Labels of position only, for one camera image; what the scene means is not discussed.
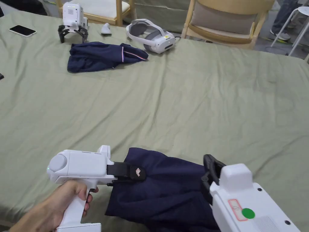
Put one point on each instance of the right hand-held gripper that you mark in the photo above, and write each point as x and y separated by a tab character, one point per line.
241	193

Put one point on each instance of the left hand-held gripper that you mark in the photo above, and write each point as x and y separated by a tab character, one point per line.
82	164

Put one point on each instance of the person's left forearm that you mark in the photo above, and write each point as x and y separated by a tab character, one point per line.
24	223

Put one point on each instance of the person's left hand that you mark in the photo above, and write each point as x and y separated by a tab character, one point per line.
53	205

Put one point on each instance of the bed with pale green sheet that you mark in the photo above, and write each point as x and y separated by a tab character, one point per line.
169	101

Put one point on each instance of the dark blue garment striped trim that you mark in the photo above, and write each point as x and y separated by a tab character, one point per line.
96	58

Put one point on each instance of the white headset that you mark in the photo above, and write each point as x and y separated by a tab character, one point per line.
157	41

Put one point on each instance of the small white hand controller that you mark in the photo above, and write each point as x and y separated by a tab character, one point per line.
105	30

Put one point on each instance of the spare white hand-held gripper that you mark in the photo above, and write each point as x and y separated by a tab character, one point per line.
72	14

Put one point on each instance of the white smartphone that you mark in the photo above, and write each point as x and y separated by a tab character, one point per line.
22	30

